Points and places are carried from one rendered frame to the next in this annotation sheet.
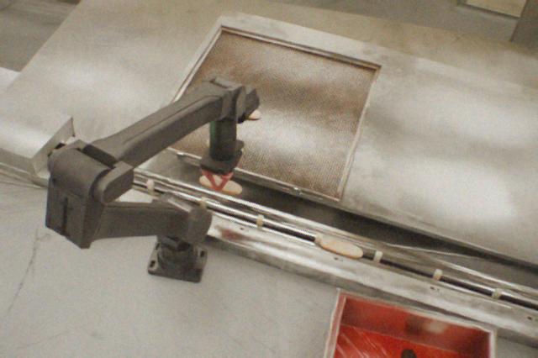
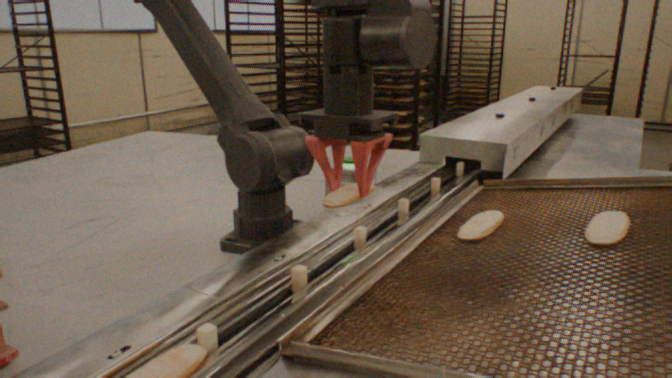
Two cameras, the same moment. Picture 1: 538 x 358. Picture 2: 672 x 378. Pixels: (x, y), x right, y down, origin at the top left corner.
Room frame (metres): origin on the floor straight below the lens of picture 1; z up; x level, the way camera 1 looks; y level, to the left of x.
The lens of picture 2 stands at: (1.03, -0.47, 1.11)
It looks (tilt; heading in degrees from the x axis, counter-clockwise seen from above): 17 degrees down; 107
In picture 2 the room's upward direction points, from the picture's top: straight up
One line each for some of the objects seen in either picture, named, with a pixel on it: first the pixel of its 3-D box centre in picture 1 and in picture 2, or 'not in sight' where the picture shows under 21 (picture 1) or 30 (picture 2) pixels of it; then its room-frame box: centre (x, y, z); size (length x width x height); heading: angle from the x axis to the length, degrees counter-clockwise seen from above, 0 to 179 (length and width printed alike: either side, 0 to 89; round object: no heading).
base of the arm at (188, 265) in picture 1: (176, 252); (263, 214); (0.72, 0.17, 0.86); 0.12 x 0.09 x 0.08; 87
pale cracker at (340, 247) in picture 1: (341, 246); (155, 375); (0.80, -0.19, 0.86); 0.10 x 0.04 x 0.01; 76
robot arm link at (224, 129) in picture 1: (224, 121); (352, 42); (0.88, 0.09, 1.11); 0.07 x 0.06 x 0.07; 154
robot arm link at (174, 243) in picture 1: (180, 221); (273, 165); (0.74, 0.16, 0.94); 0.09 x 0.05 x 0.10; 154
